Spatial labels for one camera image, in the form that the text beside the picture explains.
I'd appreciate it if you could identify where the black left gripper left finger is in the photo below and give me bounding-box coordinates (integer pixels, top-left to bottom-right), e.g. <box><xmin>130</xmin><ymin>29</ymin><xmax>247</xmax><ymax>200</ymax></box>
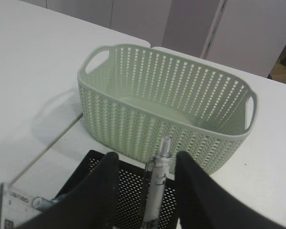
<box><xmin>19</xmin><ymin>152</ymin><xmax>119</xmax><ymax>229</ymax></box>

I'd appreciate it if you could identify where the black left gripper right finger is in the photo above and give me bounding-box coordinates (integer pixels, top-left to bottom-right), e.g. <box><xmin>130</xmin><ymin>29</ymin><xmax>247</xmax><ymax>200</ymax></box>
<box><xmin>175</xmin><ymin>151</ymin><xmax>284</xmax><ymax>229</ymax></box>

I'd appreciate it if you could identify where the blue white gel pen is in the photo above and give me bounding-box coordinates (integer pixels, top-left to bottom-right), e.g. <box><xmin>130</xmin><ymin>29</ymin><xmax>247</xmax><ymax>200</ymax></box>
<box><xmin>31</xmin><ymin>197</ymin><xmax>59</xmax><ymax>212</ymax></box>

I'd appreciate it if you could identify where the clear plastic ruler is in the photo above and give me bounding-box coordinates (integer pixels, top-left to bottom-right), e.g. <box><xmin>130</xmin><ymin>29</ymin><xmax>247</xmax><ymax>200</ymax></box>
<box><xmin>0</xmin><ymin>183</ymin><xmax>41</xmax><ymax>229</ymax></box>

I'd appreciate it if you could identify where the black mesh pen holder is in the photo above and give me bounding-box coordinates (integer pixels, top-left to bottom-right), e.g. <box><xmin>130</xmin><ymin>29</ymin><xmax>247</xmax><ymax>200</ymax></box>
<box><xmin>57</xmin><ymin>150</ymin><xmax>178</xmax><ymax>229</ymax></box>

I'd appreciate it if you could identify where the green plastic woven basket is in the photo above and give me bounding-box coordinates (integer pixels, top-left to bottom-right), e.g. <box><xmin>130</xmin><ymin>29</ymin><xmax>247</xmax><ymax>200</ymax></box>
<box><xmin>77</xmin><ymin>44</ymin><xmax>259</xmax><ymax>174</ymax></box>

